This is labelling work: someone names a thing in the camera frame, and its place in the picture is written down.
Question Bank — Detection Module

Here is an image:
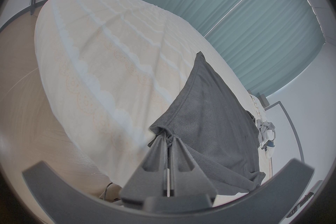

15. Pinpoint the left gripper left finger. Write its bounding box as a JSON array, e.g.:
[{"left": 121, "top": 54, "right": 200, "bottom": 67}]
[{"left": 119, "top": 132, "right": 169, "bottom": 205}]

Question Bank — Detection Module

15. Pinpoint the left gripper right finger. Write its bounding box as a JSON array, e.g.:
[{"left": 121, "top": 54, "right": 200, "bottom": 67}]
[{"left": 170, "top": 137, "right": 216, "bottom": 203}]

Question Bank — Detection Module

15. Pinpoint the black T-shirt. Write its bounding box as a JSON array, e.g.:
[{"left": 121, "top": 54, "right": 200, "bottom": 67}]
[{"left": 148, "top": 51, "right": 266, "bottom": 193}]

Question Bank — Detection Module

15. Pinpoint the pile of clothes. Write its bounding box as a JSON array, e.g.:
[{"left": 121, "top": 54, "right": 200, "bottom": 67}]
[{"left": 256, "top": 118, "right": 277, "bottom": 151}]

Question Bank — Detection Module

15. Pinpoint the white printed pillow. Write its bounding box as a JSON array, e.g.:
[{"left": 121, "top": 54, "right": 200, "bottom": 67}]
[{"left": 248, "top": 94, "right": 264, "bottom": 120}]

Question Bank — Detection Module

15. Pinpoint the grey bedside table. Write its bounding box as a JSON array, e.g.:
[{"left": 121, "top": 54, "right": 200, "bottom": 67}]
[{"left": 248, "top": 90, "right": 269, "bottom": 106}]

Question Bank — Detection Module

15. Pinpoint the bed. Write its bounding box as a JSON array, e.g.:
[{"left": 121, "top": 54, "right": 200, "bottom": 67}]
[{"left": 34, "top": 0, "right": 305, "bottom": 202}]

